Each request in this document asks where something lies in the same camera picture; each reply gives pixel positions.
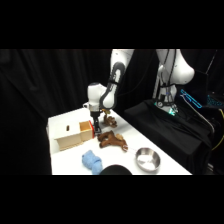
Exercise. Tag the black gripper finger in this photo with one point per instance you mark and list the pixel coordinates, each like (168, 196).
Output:
(96, 128)
(99, 128)

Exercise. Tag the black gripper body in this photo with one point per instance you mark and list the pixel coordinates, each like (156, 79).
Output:
(95, 116)

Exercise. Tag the wooden drawer with red front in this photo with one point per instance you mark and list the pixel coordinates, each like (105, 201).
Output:
(86, 130)

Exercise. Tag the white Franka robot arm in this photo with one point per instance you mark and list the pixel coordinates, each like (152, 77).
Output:
(113, 90)

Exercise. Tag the light wooden drawer cabinet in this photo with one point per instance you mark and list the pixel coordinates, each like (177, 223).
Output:
(68, 136)

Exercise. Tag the brown moose plush toy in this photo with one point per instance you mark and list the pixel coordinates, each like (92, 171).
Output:
(111, 139)

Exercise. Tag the light blue cloth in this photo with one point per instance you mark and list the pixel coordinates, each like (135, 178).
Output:
(92, 161)

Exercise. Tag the black round object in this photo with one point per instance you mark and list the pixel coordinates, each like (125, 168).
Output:
(116, 170)

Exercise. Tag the silver metal pot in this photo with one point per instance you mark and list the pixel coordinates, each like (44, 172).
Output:
(147, 160)

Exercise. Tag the black curtain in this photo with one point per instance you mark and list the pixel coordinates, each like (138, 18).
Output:
(40, 86)

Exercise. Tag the black cloth-covered stand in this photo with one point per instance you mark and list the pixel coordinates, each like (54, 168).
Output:
(166, 133)

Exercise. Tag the small green light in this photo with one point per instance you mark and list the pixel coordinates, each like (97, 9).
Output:
(172, 110)

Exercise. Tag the device with blue light strip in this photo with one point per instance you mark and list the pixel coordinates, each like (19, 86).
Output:
(191, 98)

